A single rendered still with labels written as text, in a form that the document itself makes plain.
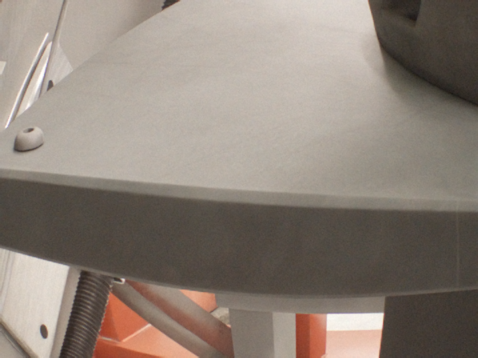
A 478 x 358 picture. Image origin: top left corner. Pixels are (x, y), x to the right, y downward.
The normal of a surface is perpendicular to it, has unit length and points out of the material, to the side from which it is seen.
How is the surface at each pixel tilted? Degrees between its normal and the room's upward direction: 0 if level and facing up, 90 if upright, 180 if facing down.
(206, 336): 90
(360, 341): 0
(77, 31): 90
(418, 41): 93
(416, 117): 0
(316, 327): 90
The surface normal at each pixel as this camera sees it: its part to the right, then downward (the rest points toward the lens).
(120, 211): -0.40, 0.32
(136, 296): -0.25, 0.91
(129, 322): 0.88, 0.08
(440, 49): -0.79, 0.28
